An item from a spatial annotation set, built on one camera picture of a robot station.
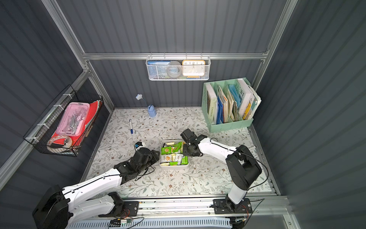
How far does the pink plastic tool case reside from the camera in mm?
702

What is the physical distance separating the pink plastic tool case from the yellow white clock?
0.60 metres

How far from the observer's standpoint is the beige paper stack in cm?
93

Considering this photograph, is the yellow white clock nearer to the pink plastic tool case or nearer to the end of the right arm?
the end of the right arm

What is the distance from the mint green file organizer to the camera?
0.95 metres

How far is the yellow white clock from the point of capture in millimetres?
891
